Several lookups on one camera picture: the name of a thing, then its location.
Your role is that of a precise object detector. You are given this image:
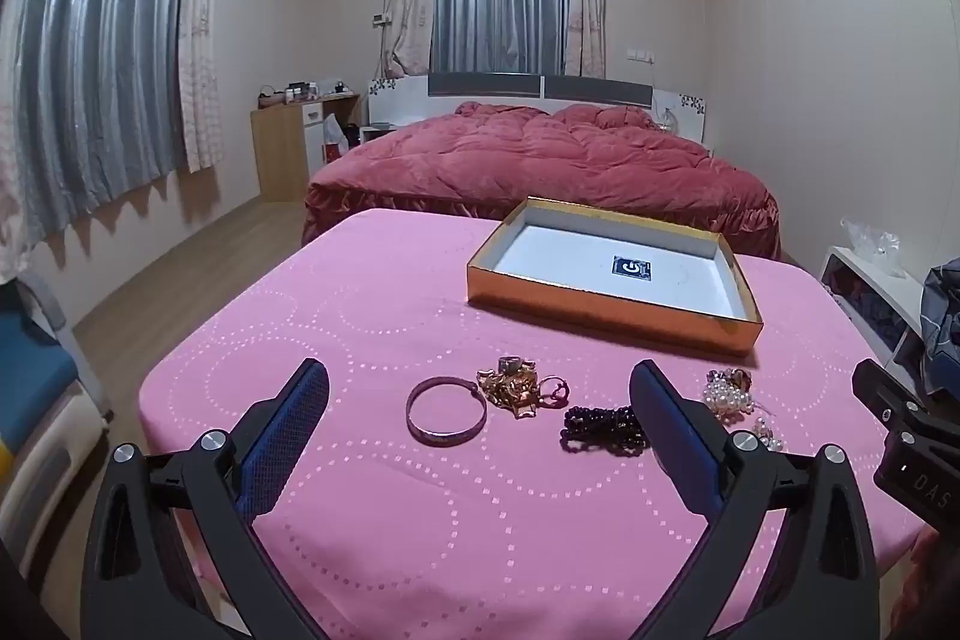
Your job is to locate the shallow orange cardboard box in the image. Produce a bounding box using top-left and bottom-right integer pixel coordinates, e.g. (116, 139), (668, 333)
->
(466, 197), (764, 360)

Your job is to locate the small pearl earring cluster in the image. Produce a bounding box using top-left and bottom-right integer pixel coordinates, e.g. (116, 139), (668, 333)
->
(750, 415), (785, 453)

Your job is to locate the white pearl bracelet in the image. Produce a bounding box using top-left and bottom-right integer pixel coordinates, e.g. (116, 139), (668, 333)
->
(703, 368), (755, 420)

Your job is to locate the pink dotted tablecloth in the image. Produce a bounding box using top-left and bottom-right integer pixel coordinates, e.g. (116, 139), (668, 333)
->
(137, 207), (932, 640)

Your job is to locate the red quilted bed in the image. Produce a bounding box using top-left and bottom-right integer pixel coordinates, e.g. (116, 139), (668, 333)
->
(302, 101), (782, 260)

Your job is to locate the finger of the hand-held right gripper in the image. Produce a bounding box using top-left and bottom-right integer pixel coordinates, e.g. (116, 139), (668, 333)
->
(852, 358), (947, 440)

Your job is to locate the dark beaded bracelet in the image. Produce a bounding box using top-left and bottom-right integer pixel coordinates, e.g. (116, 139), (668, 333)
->
(560, 405), (648, 459)

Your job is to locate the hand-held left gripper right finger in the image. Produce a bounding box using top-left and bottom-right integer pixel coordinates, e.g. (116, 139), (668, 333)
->
(628, 360), (880, 640)

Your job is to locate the dark blue cloth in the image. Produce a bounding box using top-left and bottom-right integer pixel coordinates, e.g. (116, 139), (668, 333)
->
(918, 260), (960, 402)

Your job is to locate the white and grey headboard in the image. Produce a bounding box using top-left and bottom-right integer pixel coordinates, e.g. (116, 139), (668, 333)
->
(367, 72), (708, 145)

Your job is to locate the blue chair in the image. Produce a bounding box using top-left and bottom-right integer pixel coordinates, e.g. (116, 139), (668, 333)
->
(0, 278), (115, 461)

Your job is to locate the wide grey curtain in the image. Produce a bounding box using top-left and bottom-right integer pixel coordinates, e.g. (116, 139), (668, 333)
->
(0, 0), (209, 255)

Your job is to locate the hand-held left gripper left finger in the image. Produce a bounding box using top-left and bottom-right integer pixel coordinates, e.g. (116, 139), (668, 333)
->
(81, 357), (331, 640)

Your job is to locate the wooden desk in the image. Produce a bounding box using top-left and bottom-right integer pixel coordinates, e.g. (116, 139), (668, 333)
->
(250, 92), (362, 205)

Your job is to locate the clear plastic bag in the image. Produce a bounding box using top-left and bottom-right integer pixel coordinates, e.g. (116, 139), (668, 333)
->
(840, 218), (905, 278)

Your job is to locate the silver bangle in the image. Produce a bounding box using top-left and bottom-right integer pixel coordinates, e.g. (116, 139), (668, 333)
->
(406, 376), (488, 447)

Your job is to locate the white low shelf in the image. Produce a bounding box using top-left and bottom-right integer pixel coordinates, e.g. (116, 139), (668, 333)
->
(817, 245), (928, 372)

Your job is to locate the gold chain jewelry pile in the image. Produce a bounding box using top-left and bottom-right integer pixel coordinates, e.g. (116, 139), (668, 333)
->
(477, 355), (542, 420)

